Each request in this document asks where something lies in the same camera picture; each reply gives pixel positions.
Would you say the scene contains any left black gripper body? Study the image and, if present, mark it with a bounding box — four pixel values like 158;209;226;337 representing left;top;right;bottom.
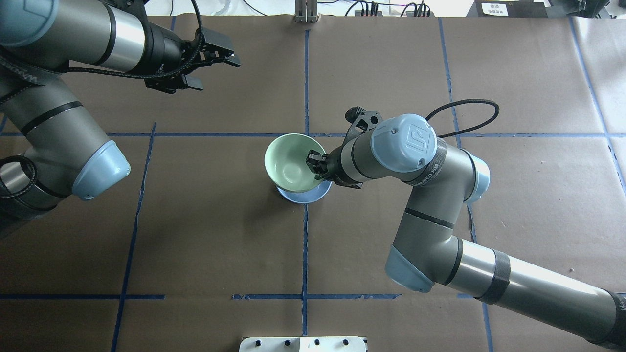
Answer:
169;37;216;79

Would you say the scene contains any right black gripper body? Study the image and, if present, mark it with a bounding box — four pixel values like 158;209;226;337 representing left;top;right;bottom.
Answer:
320;149;346;185

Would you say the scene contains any green bowl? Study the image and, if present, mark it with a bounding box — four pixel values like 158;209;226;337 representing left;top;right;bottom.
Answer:
264;133;326;193

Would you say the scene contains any blue bowl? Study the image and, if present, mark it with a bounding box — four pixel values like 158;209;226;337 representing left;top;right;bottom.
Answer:
276;181;332;204

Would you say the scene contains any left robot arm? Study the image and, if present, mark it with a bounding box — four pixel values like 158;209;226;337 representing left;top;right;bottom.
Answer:
0;0;241;238

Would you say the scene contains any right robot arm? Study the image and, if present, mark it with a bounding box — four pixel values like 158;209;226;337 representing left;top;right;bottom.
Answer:
305;114;625;351

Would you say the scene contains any black power box with label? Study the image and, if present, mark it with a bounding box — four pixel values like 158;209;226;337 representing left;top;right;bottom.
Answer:
466;0;548;18

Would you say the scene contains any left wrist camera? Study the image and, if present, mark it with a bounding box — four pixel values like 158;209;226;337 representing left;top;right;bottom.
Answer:
144;73;204;94

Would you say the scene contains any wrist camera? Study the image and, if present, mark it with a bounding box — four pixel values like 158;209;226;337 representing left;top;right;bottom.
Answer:
343;106;384;145
144;73;204;94

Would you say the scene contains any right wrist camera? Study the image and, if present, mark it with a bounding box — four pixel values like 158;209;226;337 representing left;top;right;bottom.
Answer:
343;106;384;145

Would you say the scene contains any aluminium frame post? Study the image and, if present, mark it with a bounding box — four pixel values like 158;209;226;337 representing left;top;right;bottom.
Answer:
293;0;319;23

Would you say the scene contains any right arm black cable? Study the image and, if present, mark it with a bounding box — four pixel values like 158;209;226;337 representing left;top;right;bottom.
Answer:
425;99;500;139

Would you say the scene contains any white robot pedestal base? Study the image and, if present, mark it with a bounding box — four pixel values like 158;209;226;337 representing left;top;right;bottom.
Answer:
239;336;369;352

